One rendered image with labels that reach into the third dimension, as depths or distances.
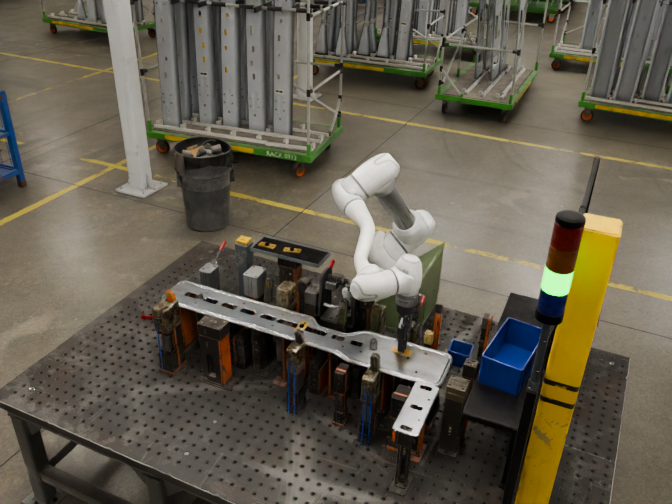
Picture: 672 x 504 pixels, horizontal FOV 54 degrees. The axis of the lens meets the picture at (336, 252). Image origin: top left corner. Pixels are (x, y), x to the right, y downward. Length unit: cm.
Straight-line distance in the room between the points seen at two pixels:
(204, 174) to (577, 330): 413
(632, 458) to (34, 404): 307
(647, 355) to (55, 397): 364
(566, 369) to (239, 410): 154
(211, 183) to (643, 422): 363
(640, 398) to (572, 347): 262
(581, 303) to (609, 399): 150
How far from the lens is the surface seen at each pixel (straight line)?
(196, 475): 279
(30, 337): 492
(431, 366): 280
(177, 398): 311
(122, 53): 631
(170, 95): 740
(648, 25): 918
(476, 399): 264
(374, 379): 264
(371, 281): 248
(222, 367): 306
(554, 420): 212
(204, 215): 579
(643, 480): 405
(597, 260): 181
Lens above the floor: 276
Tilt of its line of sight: 30 degrees down
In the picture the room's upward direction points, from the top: 1 degrees clockwise
